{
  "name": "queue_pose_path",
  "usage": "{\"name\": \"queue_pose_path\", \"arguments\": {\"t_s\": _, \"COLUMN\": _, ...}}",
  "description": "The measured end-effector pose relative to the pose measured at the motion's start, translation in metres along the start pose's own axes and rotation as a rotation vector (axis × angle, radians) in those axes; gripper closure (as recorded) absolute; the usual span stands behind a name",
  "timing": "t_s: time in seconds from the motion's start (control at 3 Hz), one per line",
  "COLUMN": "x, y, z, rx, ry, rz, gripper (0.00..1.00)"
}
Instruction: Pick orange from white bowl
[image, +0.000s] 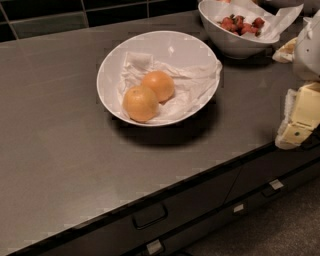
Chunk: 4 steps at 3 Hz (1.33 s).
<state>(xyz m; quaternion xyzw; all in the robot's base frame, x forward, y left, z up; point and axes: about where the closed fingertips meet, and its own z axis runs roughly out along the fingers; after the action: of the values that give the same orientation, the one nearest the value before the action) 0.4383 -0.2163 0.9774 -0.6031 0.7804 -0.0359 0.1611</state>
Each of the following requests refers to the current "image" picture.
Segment red strawberries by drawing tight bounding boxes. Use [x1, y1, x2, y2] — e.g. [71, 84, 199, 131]
[218, 14, 265, 37]

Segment dark drawer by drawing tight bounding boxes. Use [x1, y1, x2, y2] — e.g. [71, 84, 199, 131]
[226, 144, 320, 202]
[133, 162, 319, 256]
[39, 167, 242, 256]

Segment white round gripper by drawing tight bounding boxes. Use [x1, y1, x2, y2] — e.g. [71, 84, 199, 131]
[272, 10, 320, 150]

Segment white paper towel in bowl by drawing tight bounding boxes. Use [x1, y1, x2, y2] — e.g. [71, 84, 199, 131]
[117, 52, 222, 126]

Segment dark lower drawer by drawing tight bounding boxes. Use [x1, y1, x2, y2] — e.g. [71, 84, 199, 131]
[133, 162, 319, 256]

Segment dark left upper drawer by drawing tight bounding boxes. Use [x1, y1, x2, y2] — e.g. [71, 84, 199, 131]
[39, 167, 242, 256]

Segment orange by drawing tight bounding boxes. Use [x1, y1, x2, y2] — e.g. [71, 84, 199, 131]
[141, 70, 175, 102]
[122, 85, 159, 123]

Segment white bowl with strawberries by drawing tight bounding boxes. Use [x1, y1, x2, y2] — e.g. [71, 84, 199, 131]
[198, 0, 280, 59]

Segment dark right upper drawer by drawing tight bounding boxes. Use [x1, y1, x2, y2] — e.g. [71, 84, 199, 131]
[226, 144, 320, 202]

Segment large white bowl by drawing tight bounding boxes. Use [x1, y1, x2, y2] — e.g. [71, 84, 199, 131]
[97, 31, 216, 124]

